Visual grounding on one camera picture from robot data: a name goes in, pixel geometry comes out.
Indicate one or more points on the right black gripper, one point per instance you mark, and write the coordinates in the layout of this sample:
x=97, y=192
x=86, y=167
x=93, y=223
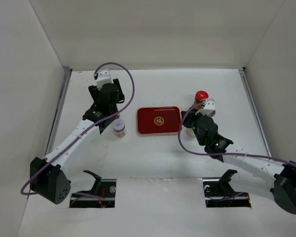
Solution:
x=190, y=117

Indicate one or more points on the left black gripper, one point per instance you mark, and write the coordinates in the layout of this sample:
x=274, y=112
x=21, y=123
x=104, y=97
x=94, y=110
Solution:
x=95, y=92

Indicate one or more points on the small black dome cap bottle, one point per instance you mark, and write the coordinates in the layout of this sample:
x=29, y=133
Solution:
x=190, y=132

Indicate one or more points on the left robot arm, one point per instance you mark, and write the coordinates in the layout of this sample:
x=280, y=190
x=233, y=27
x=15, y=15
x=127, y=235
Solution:
x=48, y=175

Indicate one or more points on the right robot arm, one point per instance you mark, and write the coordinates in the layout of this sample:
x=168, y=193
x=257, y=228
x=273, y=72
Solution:
x=268, y=177

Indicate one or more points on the red lid chili jar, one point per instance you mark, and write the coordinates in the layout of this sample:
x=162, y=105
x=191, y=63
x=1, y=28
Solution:
x=200, y=96

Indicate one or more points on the small spice jar white lid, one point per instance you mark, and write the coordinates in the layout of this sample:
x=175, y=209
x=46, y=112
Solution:
x=118, y=126

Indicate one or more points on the red rectangular tray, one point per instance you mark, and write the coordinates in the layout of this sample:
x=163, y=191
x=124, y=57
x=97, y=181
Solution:
x=158, y=120

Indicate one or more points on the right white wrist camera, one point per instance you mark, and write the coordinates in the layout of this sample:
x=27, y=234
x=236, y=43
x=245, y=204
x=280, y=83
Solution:
x=206, y=108

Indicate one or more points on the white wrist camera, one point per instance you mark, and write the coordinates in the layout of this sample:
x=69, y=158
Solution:
x=102, y=77
x=206, y=108

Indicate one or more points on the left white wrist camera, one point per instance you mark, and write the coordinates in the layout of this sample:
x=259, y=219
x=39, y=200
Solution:
x=102, y=77

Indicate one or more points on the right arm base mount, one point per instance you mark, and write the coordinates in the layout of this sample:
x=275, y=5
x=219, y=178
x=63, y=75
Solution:
x=219, y=194

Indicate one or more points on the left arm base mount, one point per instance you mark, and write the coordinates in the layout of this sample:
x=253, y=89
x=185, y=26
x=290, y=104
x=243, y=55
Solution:
x=97, y=193

